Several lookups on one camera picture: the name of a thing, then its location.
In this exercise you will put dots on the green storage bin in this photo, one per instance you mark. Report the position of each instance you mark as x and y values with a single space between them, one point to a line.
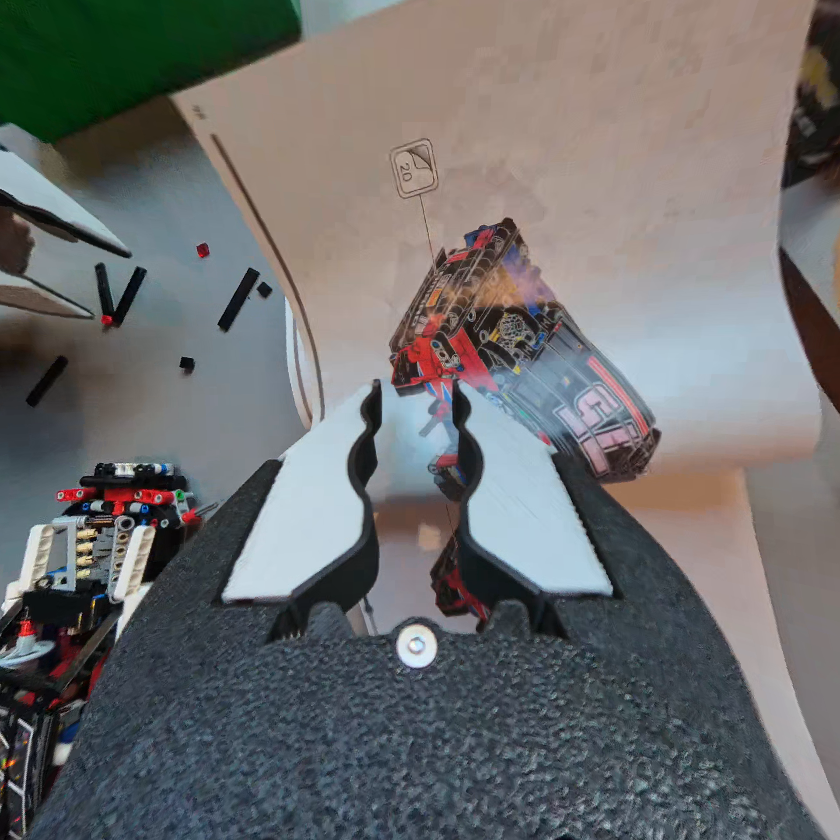
131 52

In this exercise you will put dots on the long black smooth tile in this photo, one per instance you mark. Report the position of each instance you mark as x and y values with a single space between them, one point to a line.
238 298

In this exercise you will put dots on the toy brick race car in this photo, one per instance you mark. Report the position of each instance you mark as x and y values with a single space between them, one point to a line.
98 544

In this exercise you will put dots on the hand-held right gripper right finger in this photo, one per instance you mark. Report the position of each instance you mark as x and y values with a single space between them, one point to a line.
531 525

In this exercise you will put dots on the long black brick plate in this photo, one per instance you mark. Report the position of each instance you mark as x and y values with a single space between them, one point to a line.
46 380
129 296
103 289

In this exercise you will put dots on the black toy car box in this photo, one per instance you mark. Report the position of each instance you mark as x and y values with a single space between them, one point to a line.
814 98

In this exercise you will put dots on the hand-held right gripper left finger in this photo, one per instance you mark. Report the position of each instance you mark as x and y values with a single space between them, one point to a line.
302 518

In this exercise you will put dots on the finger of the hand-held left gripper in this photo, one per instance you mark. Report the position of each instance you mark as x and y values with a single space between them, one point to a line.
33 292
46 200

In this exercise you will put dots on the grey desk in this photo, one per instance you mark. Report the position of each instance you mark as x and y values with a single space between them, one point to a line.
164 407

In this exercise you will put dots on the toy car instruction booklet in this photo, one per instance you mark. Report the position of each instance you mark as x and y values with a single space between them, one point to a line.
590 164

